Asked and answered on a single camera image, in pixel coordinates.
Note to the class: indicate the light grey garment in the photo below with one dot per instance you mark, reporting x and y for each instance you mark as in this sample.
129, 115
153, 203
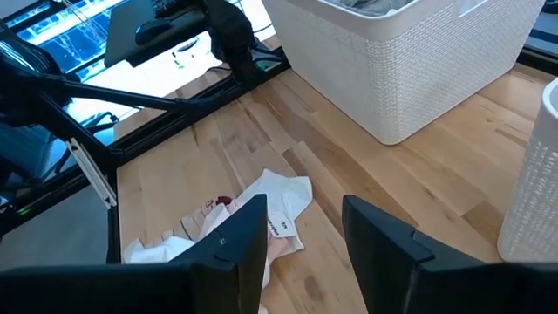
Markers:
375, 6

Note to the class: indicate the white perforated plastic basket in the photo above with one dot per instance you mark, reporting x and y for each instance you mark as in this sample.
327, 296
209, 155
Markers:
392, 78
536, 196

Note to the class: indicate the white metal bracket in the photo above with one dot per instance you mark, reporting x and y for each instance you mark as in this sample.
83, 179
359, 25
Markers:
93, 176

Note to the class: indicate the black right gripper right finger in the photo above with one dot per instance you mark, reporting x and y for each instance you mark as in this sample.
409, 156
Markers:
383, 270

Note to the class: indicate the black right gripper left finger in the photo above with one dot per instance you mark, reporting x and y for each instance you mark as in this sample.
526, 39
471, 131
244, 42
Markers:
235, 261

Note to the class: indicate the white paper tag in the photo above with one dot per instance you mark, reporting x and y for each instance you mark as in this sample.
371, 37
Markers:
281, 224

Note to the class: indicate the black computer mouse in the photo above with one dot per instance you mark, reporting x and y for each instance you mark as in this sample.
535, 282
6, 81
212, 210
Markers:
150, 30

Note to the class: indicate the pale pink white garment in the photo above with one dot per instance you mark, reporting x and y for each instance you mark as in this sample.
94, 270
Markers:
196, 222

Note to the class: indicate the small maroon cloth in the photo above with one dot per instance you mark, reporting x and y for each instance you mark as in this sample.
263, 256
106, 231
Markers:
224, 200

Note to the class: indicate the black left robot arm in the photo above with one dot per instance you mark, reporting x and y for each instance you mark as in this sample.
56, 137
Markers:
231, 35

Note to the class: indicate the white cloth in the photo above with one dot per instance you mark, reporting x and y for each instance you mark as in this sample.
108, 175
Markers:
152, 253

